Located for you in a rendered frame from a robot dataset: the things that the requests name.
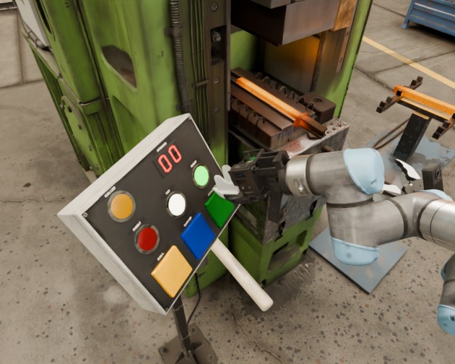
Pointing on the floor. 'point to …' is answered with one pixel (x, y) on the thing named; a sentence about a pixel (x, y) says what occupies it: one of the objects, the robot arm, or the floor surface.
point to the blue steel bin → (441, 16)
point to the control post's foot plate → (205, 352)
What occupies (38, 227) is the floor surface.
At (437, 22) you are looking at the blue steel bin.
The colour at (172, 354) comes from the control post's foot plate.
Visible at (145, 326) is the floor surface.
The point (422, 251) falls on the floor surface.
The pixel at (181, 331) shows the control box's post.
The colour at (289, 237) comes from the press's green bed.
